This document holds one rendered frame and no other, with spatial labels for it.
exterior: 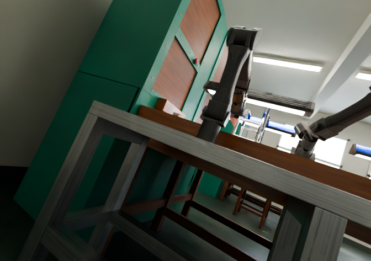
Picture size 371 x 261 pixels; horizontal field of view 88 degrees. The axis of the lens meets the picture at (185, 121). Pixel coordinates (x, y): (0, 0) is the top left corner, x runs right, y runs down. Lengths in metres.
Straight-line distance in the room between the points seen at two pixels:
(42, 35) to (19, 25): 0.12
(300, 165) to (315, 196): 0.39
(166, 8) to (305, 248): 1.18
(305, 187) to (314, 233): 0.07
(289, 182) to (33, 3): 1.51
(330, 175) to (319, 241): 0.42
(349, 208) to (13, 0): 1.58
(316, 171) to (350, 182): 0.09
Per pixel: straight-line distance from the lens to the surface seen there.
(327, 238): 0.42
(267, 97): 1.17
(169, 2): 1.28
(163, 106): 1.11
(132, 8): 1.42
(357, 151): 1.76
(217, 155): 0.41
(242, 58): 0.67
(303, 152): 1.02
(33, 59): 1.54
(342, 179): 0.82
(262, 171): 0.40
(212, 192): 3.86
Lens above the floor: 0.64
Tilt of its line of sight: 7 degrees up
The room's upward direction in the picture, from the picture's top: 22 degrees clockwise
